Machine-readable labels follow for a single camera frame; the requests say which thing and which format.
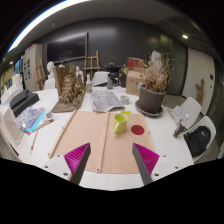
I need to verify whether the white plaster bust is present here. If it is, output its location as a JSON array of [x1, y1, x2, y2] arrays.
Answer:
[[45, 60, 57, 81]]

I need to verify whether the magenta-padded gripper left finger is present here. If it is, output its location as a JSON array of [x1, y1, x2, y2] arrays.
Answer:
[[42, 142, 92, 186]]

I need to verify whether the white chair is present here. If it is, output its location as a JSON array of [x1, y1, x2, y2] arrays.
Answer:
[[169, 96, 203, 129], [92, 70, 111, 88], [181, 115, 217, 163]]

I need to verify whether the brown cardboard box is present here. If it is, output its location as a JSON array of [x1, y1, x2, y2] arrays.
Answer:
[[125, 68, 148, 97]]

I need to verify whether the small white plaster figurine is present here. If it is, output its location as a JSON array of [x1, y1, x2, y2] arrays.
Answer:
[[75, 65, 84, 83]]

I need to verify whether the yellow-green mug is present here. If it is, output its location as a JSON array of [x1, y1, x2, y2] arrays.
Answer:
[[112, 113, 129, 135]]

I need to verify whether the flat round red coaster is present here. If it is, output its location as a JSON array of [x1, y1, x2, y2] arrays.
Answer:
[[130, 124, 145, 136]]

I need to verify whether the dark grey pot, dry plant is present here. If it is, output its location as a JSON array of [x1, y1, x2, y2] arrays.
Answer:
[[137, 56, 174, 115]]

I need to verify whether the stack of papers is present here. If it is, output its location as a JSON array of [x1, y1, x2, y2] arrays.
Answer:
[[170, 105, 186, 126]]

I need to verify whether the dark wall screen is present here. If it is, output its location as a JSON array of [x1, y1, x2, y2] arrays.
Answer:
[[46, 32, 89, 64]]

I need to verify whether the colourful book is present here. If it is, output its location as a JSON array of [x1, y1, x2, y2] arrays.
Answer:
[[15, 106, 47, 135]]

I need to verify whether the printed newspaper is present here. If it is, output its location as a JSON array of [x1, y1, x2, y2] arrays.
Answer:
[[89, 87, 126, 113]]

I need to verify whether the brown carved sculpture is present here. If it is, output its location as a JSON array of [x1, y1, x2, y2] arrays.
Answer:
[[51, 64, 87, 114]]

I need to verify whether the wooden easel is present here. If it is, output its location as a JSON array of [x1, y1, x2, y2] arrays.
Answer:
[[82, 50, 102, 81], [34, 58, 47, 89]]

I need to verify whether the long white ceiling light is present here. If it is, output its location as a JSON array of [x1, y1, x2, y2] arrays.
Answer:
[[7, 0, 91, 54]]

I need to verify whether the red box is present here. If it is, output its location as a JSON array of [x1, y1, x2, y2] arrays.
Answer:
[[126, 57, 144, 70]]

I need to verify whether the white spray bottle, green label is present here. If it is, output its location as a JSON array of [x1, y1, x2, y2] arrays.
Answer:
[[85, 73, 93, 94]]

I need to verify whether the wooden wall figure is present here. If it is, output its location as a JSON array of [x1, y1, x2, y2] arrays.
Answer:
[[195, 78, 206, 106]]

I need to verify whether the black box stack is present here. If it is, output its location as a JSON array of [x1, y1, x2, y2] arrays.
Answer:
[[9, 89, 40, 118]]

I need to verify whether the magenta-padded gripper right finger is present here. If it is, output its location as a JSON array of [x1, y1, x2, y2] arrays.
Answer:
[[131, 142, 183, 186]]

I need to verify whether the grey plant saucer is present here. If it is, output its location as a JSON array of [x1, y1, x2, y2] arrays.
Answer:
[[134, 99, 165, 118]]

